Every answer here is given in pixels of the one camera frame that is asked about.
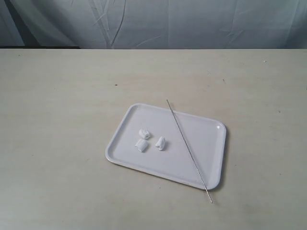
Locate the white marshmallow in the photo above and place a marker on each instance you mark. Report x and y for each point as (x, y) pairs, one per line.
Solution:
(141, 145)
(144, 134)
(160, 144)

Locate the white backdrop cloth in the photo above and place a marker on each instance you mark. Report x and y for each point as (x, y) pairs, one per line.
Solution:
(154, 24)

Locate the white marshmallow bottom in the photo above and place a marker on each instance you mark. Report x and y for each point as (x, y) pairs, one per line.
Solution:
(141, 145)

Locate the thin metal skewer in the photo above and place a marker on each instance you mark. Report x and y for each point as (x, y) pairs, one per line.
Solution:
(189, 151)

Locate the white marshmallow top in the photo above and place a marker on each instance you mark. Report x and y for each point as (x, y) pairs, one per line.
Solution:
(144, 134)

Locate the white plastic tray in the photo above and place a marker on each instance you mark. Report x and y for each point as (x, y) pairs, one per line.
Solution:
(205, 137)

